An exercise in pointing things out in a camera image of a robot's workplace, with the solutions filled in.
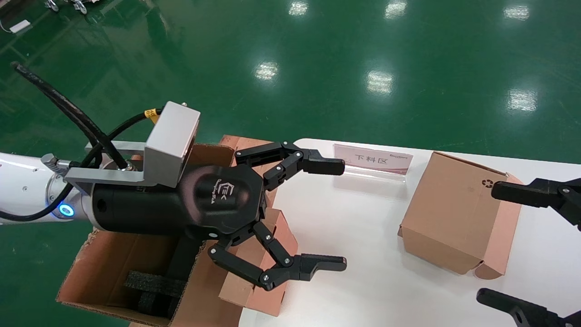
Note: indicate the big open cardboard box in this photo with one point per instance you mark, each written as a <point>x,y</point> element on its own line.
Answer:
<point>113,263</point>

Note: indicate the grey caster wheel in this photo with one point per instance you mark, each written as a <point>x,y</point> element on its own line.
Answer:
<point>81,5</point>
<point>52,4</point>

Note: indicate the small white flat object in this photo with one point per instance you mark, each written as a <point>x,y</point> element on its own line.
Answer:
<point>20,26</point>

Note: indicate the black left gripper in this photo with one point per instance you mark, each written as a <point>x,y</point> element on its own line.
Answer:
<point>218,200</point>

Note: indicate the black foam end cap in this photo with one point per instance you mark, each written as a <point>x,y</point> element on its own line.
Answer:
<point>154,284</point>

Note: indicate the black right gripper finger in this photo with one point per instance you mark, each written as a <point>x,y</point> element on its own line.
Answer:
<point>526,313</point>
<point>522,194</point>

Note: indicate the cardboard box with recycle mark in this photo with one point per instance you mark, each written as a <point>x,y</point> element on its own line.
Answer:
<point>454,209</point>

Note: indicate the small plain cardboard box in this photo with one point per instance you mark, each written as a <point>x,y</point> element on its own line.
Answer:
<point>249,302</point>

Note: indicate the wooden board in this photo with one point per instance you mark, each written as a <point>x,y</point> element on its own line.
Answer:
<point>240,141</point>

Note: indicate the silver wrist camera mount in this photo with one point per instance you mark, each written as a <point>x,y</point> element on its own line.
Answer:
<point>172,141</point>

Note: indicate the acrylic sign with Chinese text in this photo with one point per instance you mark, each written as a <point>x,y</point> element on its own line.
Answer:
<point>372,159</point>

